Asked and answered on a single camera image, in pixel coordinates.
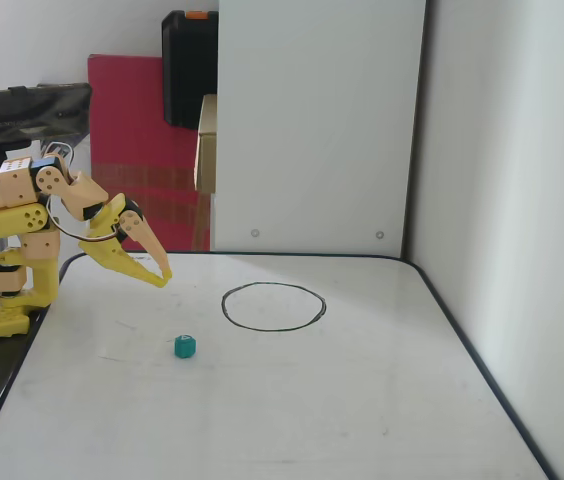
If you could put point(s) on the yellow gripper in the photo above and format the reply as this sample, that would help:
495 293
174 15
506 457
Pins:
110 221

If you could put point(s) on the green cube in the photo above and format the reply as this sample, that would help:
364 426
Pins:
184 347

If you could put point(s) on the black drawn circle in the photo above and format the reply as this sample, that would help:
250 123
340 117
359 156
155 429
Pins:
223 306

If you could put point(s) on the red cardboard box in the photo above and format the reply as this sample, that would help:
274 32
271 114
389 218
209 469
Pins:
127 100

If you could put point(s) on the black tool case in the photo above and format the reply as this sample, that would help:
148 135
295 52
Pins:
189 70

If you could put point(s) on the white whiteboard with dark rim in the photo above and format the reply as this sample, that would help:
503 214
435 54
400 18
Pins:
262 400

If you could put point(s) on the white upright panel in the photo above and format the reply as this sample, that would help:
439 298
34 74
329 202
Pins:
312 125

